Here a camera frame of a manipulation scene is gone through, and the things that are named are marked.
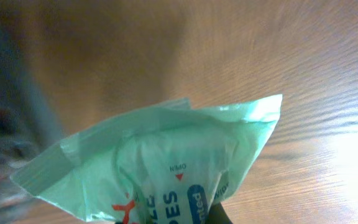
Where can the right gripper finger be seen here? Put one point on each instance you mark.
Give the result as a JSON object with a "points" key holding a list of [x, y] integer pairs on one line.
{"points": [[217, 215]]}

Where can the mint green wipes packet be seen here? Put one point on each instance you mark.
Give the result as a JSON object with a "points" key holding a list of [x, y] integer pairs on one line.
{"points": [[167, 163]]}

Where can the grey plastic shopping basket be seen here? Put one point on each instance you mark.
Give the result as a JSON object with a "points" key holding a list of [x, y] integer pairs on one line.
{"points": [[27, 127]]}

